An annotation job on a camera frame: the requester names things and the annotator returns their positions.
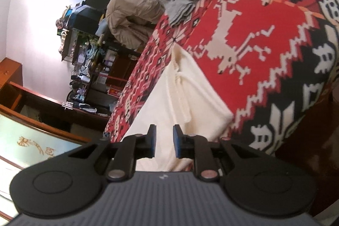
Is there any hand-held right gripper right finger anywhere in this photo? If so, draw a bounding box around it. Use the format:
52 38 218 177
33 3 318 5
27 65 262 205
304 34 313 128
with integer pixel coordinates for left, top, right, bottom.
173 124 271 181

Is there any white knit sweater vest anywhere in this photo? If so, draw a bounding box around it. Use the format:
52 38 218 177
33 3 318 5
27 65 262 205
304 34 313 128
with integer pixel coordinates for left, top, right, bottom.
122 43 235 172

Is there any red patterned blanket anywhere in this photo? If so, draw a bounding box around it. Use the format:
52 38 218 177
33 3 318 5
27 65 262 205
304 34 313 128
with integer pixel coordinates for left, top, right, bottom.
103 0 339 172

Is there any dark wooden drawer cabinet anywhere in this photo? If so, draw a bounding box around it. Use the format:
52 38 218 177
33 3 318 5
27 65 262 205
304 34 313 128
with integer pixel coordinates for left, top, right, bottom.
106 55 145 86

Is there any red broom handle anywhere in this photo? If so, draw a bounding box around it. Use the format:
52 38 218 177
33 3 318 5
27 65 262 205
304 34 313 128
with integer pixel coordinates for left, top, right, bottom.
105 75 130 82

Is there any frosted glass door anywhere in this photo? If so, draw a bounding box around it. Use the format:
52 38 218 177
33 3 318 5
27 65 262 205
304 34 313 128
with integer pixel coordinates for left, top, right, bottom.
0 112 80 171

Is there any red printed carton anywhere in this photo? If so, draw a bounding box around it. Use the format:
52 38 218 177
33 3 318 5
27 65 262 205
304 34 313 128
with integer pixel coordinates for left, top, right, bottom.
108 86 125 97

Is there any beige jacket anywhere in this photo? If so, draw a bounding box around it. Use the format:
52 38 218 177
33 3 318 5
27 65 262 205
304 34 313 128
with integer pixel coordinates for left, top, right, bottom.
106 0 166 49

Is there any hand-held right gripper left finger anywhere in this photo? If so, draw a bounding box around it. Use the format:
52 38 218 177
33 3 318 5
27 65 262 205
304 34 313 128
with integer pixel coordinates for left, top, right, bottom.
64 124 157 181

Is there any cluttered dark shelf rack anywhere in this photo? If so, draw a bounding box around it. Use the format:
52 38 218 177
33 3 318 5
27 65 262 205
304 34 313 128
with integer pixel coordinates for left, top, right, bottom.
57 2 119 112

